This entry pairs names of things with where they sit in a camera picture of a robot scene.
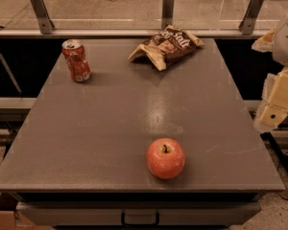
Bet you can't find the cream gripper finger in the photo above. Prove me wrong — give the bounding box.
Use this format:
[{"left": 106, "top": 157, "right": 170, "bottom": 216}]
[{"left": 253, "top": 67, "right": 288, "bottom": 133}]

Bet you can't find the brown chip bag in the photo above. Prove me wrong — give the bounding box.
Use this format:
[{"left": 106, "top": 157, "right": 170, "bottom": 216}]
[{"left": 128, "top": 25, "right": 204, "bottom": 71}]

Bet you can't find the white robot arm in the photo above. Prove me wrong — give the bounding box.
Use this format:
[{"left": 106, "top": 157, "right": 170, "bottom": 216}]
[{"left": 252, "top": 13, "right": 288, "bottom": 133}]

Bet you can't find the red apple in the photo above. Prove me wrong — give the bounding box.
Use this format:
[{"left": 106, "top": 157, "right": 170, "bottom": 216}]
[{"left": 146, "top": 138, "right": 185, "bottom": 179}]

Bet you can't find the black stand leg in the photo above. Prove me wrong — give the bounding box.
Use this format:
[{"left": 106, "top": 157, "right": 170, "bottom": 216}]
[{"left": 265, "top": 132, "right": 288, "bottom": 197}]

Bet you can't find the grey table drawer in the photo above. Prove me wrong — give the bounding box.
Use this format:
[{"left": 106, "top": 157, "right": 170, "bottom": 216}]
[{"left": 16, "top": 201, "right": 261, "bottom": 227}]

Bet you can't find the orange soda can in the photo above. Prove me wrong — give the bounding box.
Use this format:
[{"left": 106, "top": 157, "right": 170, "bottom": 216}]
[{"left": 61, "top": 39, "right": 91, "bottom": 82}]

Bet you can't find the glass barrier panel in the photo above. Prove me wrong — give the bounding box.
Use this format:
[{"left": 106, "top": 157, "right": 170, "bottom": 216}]
[{"left": 0, "top": 0, "right": 288, "bottom": 31}]

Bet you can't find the cardboard box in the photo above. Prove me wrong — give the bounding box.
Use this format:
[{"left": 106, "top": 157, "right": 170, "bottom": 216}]
[{"left": 0, "top": 193, "right": 52, "bottom": 230}]

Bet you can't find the right metal bracket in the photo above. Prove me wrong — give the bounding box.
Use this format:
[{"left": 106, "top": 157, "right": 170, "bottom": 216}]
[{"left": 239, "top": 0, "right": 264, "bottom": 35}]

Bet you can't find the metal bracket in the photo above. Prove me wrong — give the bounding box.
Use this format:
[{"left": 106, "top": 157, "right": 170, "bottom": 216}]
[
  {"left": 239, "top": 0, "right": 264, "bottom": 35},
  {"left": 161, "top": 0, "right": 175, "bottom": 29},
  {"left": 30, "top": 0, "right": 55, "bottom": 35}
]

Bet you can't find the middle metal bracket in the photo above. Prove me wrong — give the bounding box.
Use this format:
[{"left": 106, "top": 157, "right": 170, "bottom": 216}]
[{"left": 161, "top": 0, "right": 175, "bottom": 29}]

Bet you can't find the black drawer handle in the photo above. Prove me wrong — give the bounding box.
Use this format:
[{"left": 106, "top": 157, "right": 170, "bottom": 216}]
[{"left": 120, "top": 210, "right": 159, "bottom": 227}]

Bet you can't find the left metal bracket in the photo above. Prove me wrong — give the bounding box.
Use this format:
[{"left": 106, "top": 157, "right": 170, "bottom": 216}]
[{"left": 30, "top": 0, "right": 55, "bottom": 35}]

